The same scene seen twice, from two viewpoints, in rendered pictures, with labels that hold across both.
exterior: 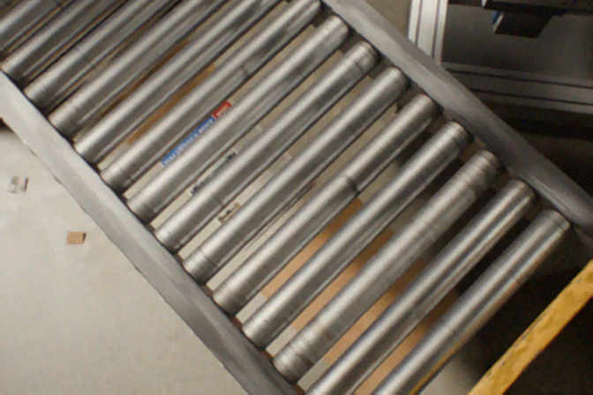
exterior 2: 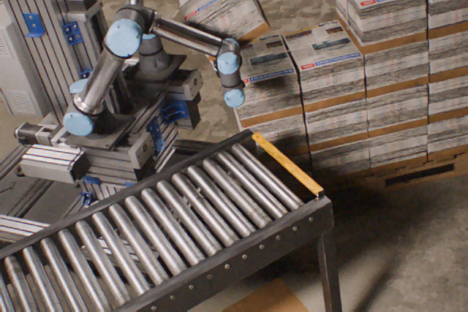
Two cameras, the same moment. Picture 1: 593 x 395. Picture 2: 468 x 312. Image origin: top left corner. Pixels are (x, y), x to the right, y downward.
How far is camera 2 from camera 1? 1.72 m
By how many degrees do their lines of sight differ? 52
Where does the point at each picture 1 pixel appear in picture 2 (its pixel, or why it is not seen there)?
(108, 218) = (182, 280)
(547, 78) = not seen: hidden behind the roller
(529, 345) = (276, 153)
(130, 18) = (87, 269)
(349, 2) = (123, 193)
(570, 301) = (264, 142)
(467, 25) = not seen: hidden behind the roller
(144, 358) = not seen: outside the picture
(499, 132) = (197, 156)
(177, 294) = (225, 255)
